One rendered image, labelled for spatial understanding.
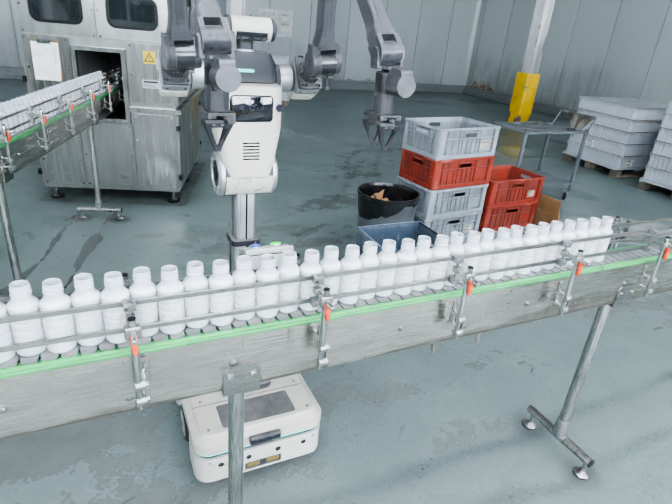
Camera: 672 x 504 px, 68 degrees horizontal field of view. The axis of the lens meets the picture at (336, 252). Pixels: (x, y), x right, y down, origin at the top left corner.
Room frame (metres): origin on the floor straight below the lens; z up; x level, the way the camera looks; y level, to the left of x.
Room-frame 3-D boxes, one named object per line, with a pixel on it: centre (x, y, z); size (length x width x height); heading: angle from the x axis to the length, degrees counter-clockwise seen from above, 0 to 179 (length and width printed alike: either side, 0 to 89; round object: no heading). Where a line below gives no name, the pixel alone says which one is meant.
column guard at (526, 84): (10.93, -3.57, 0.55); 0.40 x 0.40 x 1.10; 27
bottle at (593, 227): (1.66, -0.89, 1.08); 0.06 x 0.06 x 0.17
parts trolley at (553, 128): (5.83, -2.20, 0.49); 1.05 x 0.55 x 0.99; 117
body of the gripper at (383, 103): (1.42, -0.09, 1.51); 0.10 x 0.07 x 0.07; 27
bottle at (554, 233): (1.59, -0.73, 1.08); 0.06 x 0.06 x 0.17
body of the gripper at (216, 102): (1.21, 0.31, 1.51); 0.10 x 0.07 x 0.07; 27
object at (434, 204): (3.80, -0.78, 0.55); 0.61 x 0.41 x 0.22; 124
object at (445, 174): (3.81, -0.78, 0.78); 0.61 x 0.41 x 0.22; 124
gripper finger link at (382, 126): (1.40, -0.10, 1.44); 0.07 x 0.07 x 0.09; 27
